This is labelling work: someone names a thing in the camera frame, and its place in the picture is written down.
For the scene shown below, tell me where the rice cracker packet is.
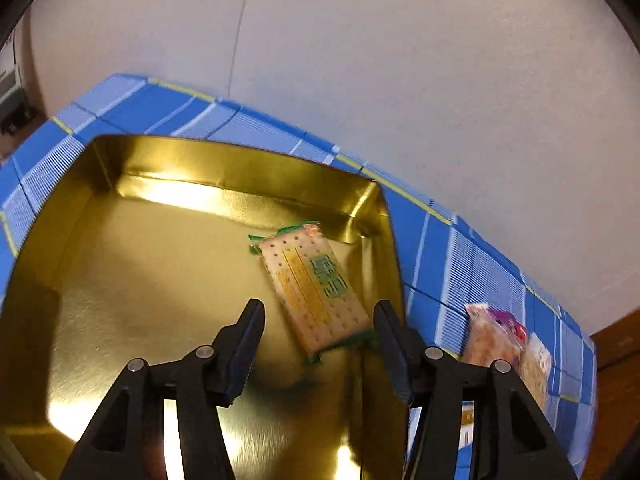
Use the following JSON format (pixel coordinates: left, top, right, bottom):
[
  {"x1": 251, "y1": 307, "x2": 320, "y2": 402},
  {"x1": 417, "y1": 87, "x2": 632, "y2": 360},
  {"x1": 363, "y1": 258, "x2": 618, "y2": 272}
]
[{"x1": 518, "y1": 333, "x2": 552, "y2": 410}]

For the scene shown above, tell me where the wooden door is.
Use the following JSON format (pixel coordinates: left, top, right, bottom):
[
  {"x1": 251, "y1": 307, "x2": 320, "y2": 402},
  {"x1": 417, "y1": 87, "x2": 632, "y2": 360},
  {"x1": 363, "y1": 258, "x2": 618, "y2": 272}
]
[{"x1": 582, "y1": 309, "x2": 640, "y2": 479}]

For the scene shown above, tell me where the clear orange biscuit packet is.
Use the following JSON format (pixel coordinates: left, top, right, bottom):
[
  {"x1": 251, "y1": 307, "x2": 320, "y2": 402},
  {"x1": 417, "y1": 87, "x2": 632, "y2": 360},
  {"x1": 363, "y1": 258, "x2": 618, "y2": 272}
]
[{"x1": 461, "y1": 304, "x2": 526, "y2": 367}]

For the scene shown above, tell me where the purple snack packet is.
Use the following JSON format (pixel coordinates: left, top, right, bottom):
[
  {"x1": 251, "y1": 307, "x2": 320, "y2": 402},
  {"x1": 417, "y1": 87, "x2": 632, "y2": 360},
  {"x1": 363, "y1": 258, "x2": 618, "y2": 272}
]
[{"x1": 489, "y1": 308, "x2": 528, "y2": 344}]

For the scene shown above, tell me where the long brown white snack bar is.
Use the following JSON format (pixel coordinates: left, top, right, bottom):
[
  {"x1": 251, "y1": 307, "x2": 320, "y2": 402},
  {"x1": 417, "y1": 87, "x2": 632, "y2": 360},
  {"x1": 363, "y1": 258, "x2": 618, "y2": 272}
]
[{"x1": 459, "y1": 401, "x2": 474, "y2": 450}]

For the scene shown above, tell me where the green cracker packet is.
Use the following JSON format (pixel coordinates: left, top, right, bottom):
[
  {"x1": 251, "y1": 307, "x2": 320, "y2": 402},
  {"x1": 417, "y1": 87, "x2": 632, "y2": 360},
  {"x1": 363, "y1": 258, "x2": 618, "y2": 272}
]
[{"x1": 248, "y1": 221, "x2": 374, "y2": 364}]

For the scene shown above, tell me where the blue plaid tablecloth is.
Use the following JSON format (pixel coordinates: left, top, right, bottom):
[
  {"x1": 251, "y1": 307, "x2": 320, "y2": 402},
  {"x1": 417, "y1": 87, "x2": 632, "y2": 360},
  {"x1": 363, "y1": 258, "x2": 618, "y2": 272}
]
[{"x1": 1, "y1": 74, "x2": 597, "y2": 471}]

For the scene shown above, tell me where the gold tin box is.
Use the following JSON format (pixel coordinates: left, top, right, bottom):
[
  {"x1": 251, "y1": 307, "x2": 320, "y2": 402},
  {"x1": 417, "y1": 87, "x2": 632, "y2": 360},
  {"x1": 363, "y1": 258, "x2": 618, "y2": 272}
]
[{"x1": 1, "y1": 136, "x2": 407, "y2": 479}]

